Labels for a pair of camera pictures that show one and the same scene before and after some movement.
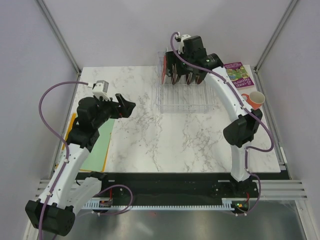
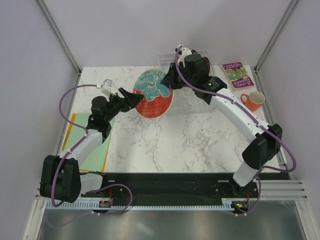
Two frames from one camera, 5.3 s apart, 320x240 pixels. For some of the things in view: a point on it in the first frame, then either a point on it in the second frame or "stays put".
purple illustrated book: (238, 75) stays put
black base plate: (176, 187) stays put
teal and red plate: (164, 68) to (157, 98)
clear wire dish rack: (180, 98) stays put
